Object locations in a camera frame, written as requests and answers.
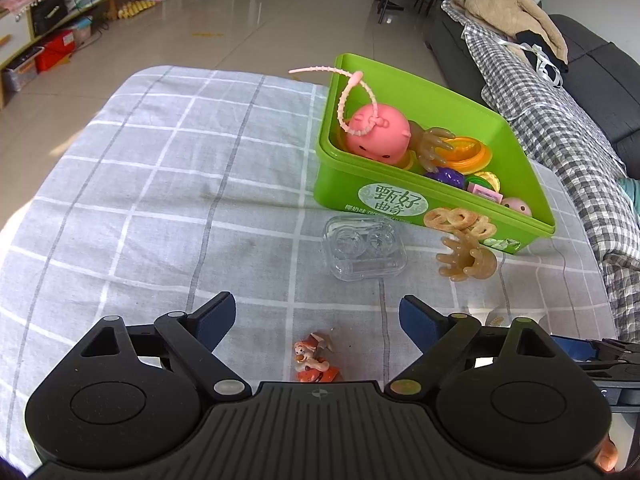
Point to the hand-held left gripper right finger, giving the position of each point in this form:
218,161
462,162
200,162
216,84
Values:
415,322

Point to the clear plastic case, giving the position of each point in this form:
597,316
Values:
362,252

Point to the black set-top box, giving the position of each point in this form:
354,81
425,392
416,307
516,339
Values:
50,10

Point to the grey checked tablecloth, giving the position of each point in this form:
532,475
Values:
175,185

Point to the teal cushion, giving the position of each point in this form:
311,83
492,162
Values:
632,187

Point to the translucent tan hand toy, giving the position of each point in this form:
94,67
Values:
467,260
432,147

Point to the beige fleece blanket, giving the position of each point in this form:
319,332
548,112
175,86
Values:
505,10

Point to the person's right hand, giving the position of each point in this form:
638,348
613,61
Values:
609,455

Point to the purple toy grape bunch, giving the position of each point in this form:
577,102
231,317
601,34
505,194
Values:
447,176

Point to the dark grey sofa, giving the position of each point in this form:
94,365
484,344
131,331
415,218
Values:
600,75

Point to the toy corn cob green husk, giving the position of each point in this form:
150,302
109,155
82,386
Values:
487,180

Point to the green plastic box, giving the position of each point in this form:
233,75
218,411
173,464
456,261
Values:
380,185

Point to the red storage bin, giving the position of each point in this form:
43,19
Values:
57,50

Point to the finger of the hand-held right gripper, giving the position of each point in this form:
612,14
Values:
570,347

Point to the small orange animal figurine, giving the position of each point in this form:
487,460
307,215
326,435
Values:
310,355

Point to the row of yellow toy ducks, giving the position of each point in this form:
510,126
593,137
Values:
132,9

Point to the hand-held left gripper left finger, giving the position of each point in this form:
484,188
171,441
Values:
220,317

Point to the clear storage bin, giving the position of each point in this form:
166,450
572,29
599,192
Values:
20,72

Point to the black and white garment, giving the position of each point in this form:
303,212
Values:
540,55

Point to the grey white checked sofa cover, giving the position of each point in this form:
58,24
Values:
550,110

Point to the pink toy eraser block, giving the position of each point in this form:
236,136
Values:
485,192

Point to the orange plastic dish toy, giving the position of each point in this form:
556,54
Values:
465,151

